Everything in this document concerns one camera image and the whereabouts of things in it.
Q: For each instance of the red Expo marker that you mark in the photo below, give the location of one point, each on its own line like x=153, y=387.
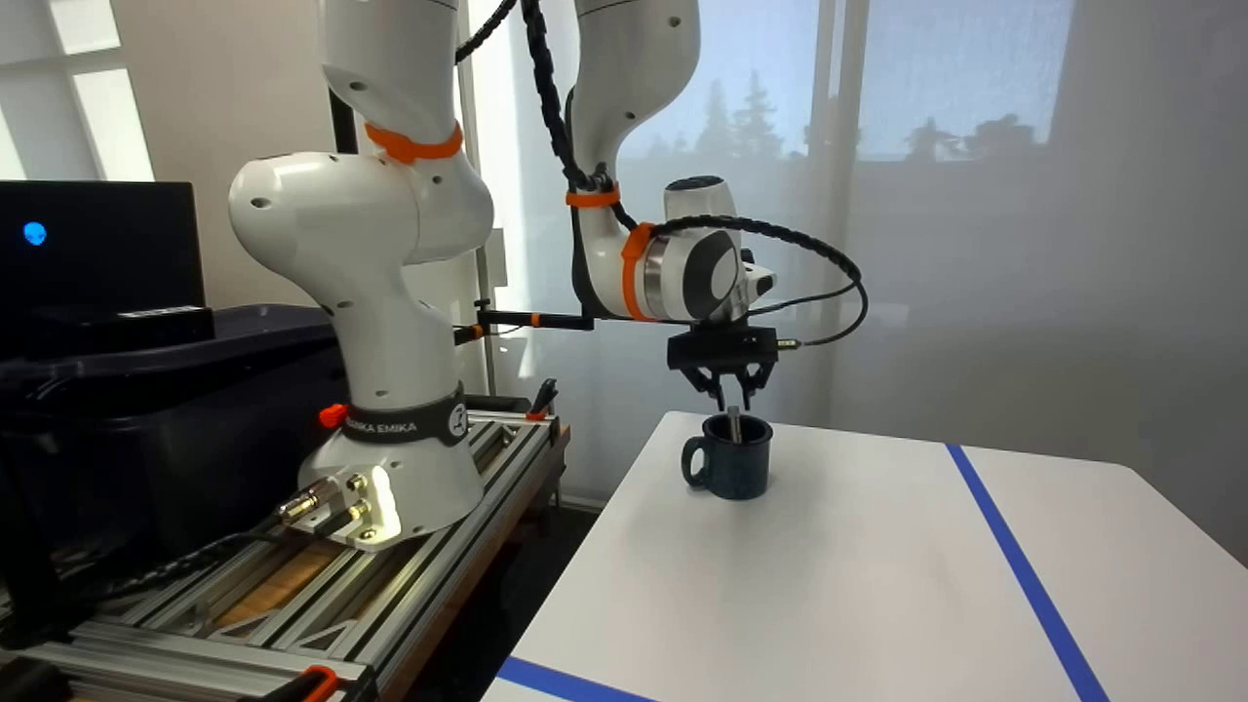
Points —
x=736, y=425

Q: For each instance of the blue tape strip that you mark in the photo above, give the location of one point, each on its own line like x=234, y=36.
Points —
x=558, y=680
x=1026, y=580

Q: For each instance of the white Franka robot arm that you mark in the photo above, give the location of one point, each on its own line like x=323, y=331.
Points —
x=376, y=326

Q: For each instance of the black horizontal rod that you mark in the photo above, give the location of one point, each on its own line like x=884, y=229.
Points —
x=531, y=316

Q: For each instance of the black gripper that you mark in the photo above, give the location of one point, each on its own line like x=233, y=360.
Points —
x=728, y=372

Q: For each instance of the dark teal ceramic mug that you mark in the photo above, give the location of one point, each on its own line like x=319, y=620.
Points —
x=736, y=469

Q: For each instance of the red round knob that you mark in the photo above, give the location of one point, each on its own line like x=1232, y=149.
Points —
x=333, y=417

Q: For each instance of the black monitor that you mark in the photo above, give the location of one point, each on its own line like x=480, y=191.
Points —
x=119, y=246

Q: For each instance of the orange black bar clamp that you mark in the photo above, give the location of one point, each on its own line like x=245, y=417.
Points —
x=323, y=684
x=540, y=399

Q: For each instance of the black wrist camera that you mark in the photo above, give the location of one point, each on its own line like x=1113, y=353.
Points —
x=723, y=344

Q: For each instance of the black cabinet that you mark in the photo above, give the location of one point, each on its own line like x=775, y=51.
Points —
x=156, y=429

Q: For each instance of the aluminium extrusion base frame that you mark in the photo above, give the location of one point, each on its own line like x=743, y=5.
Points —
x=431, y=569

